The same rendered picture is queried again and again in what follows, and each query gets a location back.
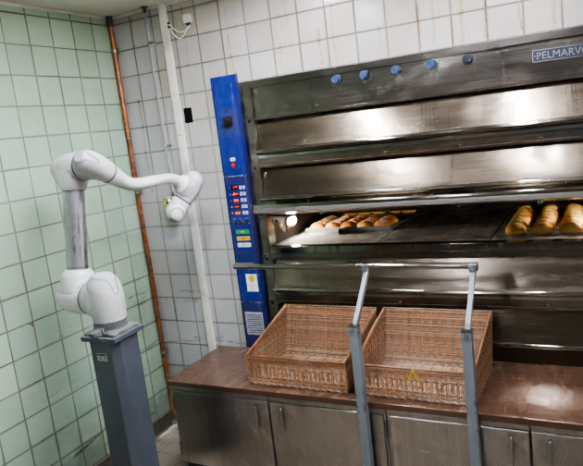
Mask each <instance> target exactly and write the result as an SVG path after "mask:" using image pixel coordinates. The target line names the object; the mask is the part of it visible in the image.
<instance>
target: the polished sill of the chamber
mask: <svg viewBox="0 0 583 466"><path fill-rule="evenodd" d="M270 249H271V254H276V253H340V252H403V251H529V250H583V238H581V239H498V240H457V241H416V242H374V243H332V244H291V245H274V246H272V247H270Z"/></svg>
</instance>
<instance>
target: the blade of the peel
mask: <svg viewBox="0 0 583 466"><path fill-rule="evenodd" d="M407 219H408V218H404V219H398V223H396V224H393V225H391V226H373V227H349V231H379V230H392V229H394V228H395V227H397V226H399V225H400V224H401V223H402V222H404V221H405V220H407ZM339 228H340V227H321V228H310V227H308V228H306V229H305V233H317V232H338V231H339V230H338V229H339Z"/></svg>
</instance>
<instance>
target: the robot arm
mask: <svg viewBox="0 0 583 466"><path fill-rule="evenodd" d="M50 171H51V174H52V176H53V178H54V179H55V180H56V183H57V185H58V187H59V189H60V190H62V199H63V215H64V231H65V248H66V264H67V269H66V270H65V271H64V272H63V273H62V274H61V278H60V282H59V284H58V286H57V287H56V293H55V298H56V302H57V304H58V305H59V306H60V307H61V308H62V309H64V310H66V311H68V312H71V313H78V314H88V315H90V316H91V317H92V318H93V329H92V330H90V331H88V332H86V333H85V334H84V335H85V336H86V337H90V338H97V337H110V338H114V337H117V336H119V335H120V334H122V333H124V332H126V331H128V330H130V329H132V328H133V327H135V326H138V325H139V322H130V321H129V319H128V316H127V307H126V301H125V296H124V291H123V287H122V285H121V283H120V281H119V280H118V278H117V276H116V275H114V274H113V273H111V272H99V273H96V274H95V273H94V271H93V270H92V269H91V268H89V263H88V246H87V229H86V213H85V195H84V191H85V190H86V189H87V186H88V182H89V180H100V181H102V182H104V183H106V184H109V185H113V186H115V187H118V188H121V189H123V190H144V189H148V188H152V187H156V186H160V185H165V184H172V185H173V186H174V191H176V193H175V195H174V197H173V198H172V199H171V198H167V200H166V205H165V209H164V210H165V215H166V217H167V219H168V220H170V221H171V222H180V221H182V220H183V219H184V218H185V216H186V214H187V212H188V210H189V208H190V206H191V204H192V203H193V201H194V200H195V199H196V197H197V196H198V194H199V192H200V190H201V188H202V187H203V184H204V179H203V176H202V175H201V174H199V173H198V172H196V171H191V172H189V173H187V175H181V176H179V175H176V174H171V173H166V174H160V175H154V176H149V177H143V178H130V177H128V176H127V175H126V174H124V173H123V172H122V171H121V170H120V169H119V168H118V167H117V166H116V165H115V164H113V163H112V162H111V161H110V160H108V159H107V158H105V157H104V156H102V155H101V154H99V153H96V152H94V151H91V150H86V149H81V150H78V151H77V152H74V153H65V154H62V155H60V156H58V157H57V158H56V159H55V160H54V161H53V163H52V164H51V166H50Z"/></svg>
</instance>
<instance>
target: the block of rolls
mask: <svg viewBox="0 0 583 466"><path fill-rule="evenodd" d="M535 213H536V210H535V209H534V208H533V207H532V206H529V205H524V206H522V207H520V208H519V209H518V211H517V212H516V214H515V215H514V217H513V218H512V220H511V221H510V223H509V224H508V226H507V227H506V229H505V233H506V234H507V235H522V234H525V233H526V232H527V228H528V226H529V224H530V222H531V220H532V218H533V217H534V215H535ZM559 213H560V209H559V208H558V207H557V206H555V205H552V204H550V205H546V206H544V207H543V208H542V209H541V210H540V212H539V215H538V216H537V219H536V222H535V224H534V226H533V228H532V229H531V232H532V234H534V235H547V234H551V233H553V230H554V228H555V225H556V220H557V219H558V214H559ZM560 230H561V232H562V233H565V234H575V233H581V232H582V231H583V206H582V205H580V204H578V203H571V204H569V205H567V206H566V207H565V209H564V218H563V220H562V224H561V228H560Z"/></svg>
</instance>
